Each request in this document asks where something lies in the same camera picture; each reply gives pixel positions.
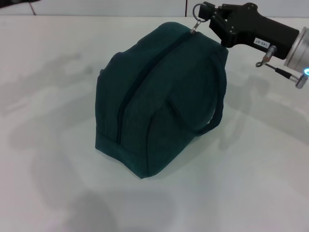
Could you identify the teal insulated lunch bag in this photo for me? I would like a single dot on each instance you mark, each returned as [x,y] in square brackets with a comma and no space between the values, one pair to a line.
[164,108]

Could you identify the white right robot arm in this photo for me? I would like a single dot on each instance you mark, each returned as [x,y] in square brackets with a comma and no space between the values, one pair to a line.
[299,50]

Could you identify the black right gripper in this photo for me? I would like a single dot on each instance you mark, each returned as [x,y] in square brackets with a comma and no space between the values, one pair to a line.
[256,29]

